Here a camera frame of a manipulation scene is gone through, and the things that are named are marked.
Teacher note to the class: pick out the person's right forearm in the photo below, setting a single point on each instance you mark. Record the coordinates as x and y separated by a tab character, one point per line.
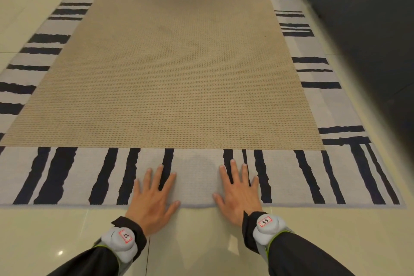
300	258

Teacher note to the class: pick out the person's right hand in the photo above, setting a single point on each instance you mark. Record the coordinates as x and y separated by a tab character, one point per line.
241	201

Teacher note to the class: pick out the person's right thumb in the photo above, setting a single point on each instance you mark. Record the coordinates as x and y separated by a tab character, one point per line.
220	203

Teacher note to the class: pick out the grey wrist tracker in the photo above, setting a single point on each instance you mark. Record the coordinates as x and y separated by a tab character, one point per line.
268	229
121	243

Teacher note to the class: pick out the person's right little finger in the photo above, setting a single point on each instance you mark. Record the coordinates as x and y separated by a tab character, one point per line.
255	186

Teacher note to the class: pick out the person's right middle finger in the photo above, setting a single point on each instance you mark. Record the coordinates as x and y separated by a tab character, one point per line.
235	172

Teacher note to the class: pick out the person's left hand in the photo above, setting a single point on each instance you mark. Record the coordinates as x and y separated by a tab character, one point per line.
150	208

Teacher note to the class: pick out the person's left thumb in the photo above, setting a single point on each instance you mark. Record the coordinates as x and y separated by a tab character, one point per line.
173	209

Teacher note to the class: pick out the person's left little finger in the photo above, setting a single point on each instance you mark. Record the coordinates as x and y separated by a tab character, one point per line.
136	188

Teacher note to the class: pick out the beige rug with striped border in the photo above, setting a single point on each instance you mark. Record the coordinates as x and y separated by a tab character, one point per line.
181	75

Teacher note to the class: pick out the person's left forearm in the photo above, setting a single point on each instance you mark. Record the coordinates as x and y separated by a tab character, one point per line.
93	261

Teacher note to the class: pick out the person's left middle finger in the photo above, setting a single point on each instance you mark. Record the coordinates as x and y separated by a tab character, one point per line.
157	178

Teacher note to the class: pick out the dark grey sofa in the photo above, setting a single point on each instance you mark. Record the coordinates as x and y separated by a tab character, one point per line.
365	26

